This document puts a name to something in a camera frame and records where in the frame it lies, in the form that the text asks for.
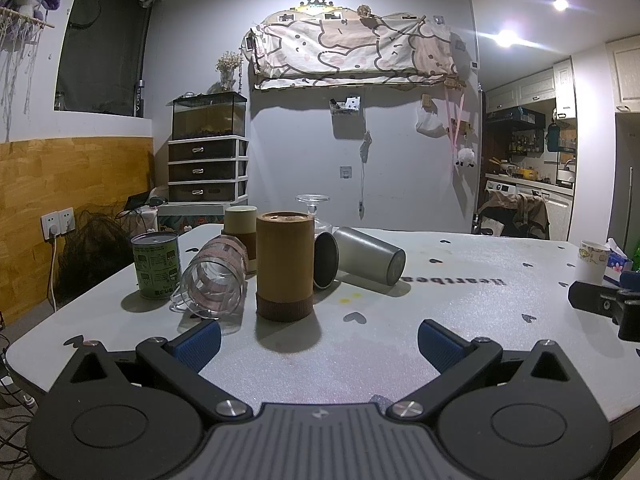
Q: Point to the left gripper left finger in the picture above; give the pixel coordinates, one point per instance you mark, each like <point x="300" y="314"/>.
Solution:
<point x="174" y="366"/>

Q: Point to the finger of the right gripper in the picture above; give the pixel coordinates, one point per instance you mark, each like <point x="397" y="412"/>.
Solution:
<point x="596" y="299"/>

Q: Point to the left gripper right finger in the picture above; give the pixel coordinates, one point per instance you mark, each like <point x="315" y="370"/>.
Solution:
<point x="462" y="365"/>

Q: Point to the tall brown bamboo cup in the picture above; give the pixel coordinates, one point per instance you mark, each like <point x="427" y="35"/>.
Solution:
<point x="285" y="265"/>

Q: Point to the white floral paper cup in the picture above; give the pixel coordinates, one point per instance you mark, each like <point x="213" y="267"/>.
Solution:
<point x="591" y="263"/>

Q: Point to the silver metal cup lying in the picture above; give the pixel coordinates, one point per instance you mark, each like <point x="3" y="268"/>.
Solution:
<point x="368" y="257"/>

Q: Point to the beige cup brown sleeve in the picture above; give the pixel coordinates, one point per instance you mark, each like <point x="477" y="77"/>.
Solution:
<point x="240" y="222"/>

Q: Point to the beige cup black inside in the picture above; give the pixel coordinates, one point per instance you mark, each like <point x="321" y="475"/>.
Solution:
<point x="326" y="260"/>

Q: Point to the blue tissue box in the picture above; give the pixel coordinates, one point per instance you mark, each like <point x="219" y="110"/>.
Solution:
<point x="618" y="262"/>

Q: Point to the clear glass pink pattern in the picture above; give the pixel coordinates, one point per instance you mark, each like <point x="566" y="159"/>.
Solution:
<point x="214" y="282"/>

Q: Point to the chair with brown jacket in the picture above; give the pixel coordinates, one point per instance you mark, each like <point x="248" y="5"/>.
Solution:
<point x="521" y="215"/>

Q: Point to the green tin can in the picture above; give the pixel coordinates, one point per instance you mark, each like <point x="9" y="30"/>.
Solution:
<point x="157" y="264"/>

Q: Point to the white washing machine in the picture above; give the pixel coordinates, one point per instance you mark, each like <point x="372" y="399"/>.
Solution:
<point x="502" y="190"/>

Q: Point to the white sheep plush hanging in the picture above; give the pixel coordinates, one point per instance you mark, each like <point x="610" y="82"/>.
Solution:
<point x="465" y="157"/>

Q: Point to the white black drawer unit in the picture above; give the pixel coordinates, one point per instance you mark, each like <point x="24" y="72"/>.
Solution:
<point x="209" y="169"/>

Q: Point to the upside-down wine glass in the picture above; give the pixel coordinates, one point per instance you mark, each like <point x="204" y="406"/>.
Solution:
<point x="312" y="201"/>

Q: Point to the white upper kitchen cabinets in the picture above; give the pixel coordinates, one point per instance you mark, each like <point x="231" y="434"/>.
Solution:
<point x="556" y="83"/>

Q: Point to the white plastic bag hanging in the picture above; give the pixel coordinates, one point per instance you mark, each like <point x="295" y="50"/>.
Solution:
<point x="429" y="124"/>

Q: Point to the glass fish tank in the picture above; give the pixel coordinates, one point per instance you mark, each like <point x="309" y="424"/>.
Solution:
<point x="214" y="114"/>

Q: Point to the dried flower vase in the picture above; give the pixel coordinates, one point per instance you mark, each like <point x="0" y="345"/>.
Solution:
<point x="229" y="68"/>

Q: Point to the cartoon patterned blanket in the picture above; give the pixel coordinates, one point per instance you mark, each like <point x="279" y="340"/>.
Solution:
<point x="348" y="48"/>

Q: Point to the white wall power socket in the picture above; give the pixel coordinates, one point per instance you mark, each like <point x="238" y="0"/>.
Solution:
<point x="57" y="223"/>

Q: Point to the grey wall switch plate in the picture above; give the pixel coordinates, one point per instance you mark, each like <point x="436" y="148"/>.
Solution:
<point x="346" y="172"/>

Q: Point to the wall shelf small holder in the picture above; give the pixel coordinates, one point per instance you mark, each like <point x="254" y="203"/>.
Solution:
<point x="349" y="106"/>

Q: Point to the white macrame wall hanging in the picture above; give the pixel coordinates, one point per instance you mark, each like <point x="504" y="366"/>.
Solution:
<point x="20" y="41"/>

